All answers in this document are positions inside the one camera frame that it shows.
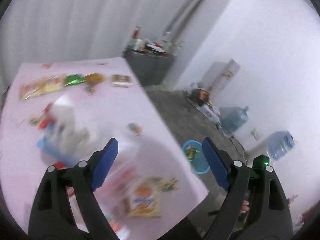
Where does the blue medicine box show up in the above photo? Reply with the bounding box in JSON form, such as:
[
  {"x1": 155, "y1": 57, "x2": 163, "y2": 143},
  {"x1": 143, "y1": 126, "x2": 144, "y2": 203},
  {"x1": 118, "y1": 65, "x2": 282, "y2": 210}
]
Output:
[{"x1": 36, "y1": 129, "x2": 77, "y2": 166}]

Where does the blue mesh trash basket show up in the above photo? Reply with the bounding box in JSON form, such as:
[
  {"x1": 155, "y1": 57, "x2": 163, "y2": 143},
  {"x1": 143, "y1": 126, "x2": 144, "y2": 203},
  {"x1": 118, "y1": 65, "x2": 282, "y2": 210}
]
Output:
[{"x1": 182, "y1": 140, "x2": 210, "y2": 174}]

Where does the person's right hand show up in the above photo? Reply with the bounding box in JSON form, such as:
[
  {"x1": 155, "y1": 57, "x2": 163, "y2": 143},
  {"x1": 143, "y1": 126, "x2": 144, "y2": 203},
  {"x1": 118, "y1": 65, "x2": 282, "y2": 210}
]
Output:
[{"x1": 240, "y1": 200, "x2": 249, "y2": 214}]

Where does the white crumpled plastic bag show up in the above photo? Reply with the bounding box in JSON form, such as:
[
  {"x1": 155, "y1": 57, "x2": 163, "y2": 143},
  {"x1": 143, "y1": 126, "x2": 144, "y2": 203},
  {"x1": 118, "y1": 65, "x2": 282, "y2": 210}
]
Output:
[{"x1": 49, "y1": 95, "x2": 99, "y2": 157}]

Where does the large water jug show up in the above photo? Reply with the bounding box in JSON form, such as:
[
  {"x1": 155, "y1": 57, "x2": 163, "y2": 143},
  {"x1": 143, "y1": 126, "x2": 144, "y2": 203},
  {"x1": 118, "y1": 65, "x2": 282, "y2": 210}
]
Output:
[{"x1": 220, "y1": 106, "x2": 249, "y2": 136}]

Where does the dark snack box on floor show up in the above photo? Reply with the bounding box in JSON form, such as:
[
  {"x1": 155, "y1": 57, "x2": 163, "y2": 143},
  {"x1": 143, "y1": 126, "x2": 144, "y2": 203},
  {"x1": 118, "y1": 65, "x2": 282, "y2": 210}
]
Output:
[{"x1": 189, "y1": 88, "x2": 210, "y2": 106}]

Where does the orange cracker packet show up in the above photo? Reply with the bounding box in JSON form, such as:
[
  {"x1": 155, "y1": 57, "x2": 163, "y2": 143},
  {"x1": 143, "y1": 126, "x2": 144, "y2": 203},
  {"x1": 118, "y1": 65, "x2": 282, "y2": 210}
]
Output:
[{"x1": 125, "y1": 181, "x2": 161, "y2": 218}]

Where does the white gold small box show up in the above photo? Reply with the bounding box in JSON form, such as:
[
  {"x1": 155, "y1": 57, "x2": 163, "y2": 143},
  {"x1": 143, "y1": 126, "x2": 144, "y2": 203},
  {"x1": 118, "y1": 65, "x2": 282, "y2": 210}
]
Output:
[{"x1": 111, "y1": 74, "x2": 132, "y2": 88}]

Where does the golden brown snack wrapper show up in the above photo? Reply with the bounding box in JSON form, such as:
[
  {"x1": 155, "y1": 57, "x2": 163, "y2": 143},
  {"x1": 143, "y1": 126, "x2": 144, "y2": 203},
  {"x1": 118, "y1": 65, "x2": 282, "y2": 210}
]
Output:
[{"x1": 84, "y1": 73, "x2": 106, "y2": 86}]

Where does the tall white printed carton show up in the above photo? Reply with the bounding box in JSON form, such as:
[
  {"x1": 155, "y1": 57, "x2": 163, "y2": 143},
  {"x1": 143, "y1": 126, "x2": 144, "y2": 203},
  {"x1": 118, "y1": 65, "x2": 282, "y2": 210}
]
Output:
[{"x1": 202, "y1": 59, "x2": 241, "y2": 94}]

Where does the green candy wrapper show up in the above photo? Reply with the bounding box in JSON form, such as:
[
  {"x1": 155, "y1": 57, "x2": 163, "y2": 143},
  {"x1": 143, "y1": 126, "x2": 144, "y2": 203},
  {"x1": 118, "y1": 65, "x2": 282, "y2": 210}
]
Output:
[{"x1": 63, "y1": 74, "x2": 85, "y2": 86}]

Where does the grey cabinet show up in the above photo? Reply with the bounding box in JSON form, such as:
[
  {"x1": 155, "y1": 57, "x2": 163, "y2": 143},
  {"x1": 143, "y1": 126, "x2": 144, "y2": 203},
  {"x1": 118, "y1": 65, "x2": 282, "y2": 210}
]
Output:
[{"x1": 123, "y1": 48, "x2": 176, "y2": 87}]

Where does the orange yellow snack packet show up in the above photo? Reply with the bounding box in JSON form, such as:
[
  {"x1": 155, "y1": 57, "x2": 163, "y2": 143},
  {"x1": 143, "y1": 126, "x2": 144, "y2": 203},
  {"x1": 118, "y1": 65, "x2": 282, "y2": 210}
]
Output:
[{"x1": 19, "y1": 82, "x2": 44, "y2": 100}]

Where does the wall power socket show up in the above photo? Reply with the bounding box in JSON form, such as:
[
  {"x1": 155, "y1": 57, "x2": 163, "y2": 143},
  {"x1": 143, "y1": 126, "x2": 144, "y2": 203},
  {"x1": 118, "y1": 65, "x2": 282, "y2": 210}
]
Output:
[{"x1": 251, "y1": 128, "x2": 261, "y2": 141}]

